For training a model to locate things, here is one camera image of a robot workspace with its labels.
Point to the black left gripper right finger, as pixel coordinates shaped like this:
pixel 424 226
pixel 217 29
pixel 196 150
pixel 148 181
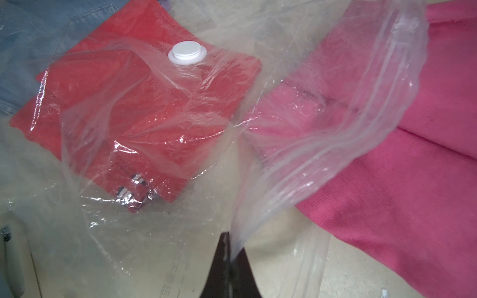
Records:
pixel 242 281

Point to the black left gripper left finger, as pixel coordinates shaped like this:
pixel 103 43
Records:
pixel 218 283

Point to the clear plastic vacuum bag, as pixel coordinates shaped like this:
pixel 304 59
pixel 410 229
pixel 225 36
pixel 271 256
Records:
pixel 336 78

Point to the red garment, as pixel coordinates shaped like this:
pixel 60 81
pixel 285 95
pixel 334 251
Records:
pixel 119 113

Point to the pink trousers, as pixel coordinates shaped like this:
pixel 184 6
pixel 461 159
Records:
pixel 411 203

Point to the white vacuum bag valve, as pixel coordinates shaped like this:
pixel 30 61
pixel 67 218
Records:
pixel 187 53

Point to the blue denim jeans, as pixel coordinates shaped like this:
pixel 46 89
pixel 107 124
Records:
pixel 34 33

